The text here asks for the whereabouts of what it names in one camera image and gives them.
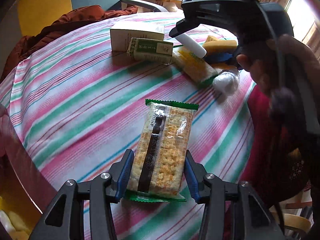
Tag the person right hand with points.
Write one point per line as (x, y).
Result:
(261, 62)

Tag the gold metal tray box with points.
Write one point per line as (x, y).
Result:
(25, 193)

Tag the white round wrapped item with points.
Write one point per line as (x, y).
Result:
(227, 82)

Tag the beige cardboard box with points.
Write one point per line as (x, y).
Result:
(122, 32)

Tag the cracker packet green edges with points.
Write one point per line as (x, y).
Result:
(157, 169)

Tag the grey yellow blue chair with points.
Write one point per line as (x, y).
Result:
(28, 17)

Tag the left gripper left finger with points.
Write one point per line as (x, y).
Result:
(64, 216)

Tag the striped pink green tablecloth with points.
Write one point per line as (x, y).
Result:
(76, 106)

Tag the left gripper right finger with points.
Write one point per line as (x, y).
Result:
(228, 207)

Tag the yellow sponge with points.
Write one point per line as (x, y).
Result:
(211, 38)
(220, 46)

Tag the white tube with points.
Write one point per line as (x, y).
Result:
(191, 45)

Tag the green tea box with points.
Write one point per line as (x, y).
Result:
(143, 49)

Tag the dark red jacket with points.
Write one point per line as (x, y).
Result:
(68, 22)

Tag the yellow green cracker packet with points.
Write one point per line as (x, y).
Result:
(196, 68)

